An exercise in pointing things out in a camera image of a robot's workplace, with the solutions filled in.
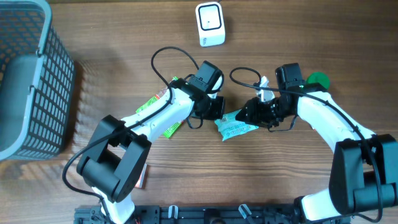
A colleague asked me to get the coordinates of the green lid jar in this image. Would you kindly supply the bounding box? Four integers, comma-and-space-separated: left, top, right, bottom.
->
306, 72, 330, 90

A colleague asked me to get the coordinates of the teal packet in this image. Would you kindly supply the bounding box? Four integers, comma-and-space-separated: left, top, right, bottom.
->
215, 110, 259, 141

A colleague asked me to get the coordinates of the pink tissue pack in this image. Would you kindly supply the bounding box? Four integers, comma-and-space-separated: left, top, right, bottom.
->
134, 164, 147, 189

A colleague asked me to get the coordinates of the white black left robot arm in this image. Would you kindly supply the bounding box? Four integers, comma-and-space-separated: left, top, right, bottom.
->
76, 61, 224, 223

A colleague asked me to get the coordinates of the grey plastic mesh basket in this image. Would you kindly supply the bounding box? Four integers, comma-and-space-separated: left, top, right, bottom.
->
1, 0, 76, 161

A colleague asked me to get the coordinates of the green snack packet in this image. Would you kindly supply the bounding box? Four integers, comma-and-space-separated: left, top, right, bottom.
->
136, 87, 184, 139

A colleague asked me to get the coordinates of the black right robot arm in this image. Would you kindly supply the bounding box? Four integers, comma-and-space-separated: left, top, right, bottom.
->
236, 63, 397, 223

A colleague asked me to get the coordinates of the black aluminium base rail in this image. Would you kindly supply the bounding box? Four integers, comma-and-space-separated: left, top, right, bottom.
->
73, 203, 351, 224

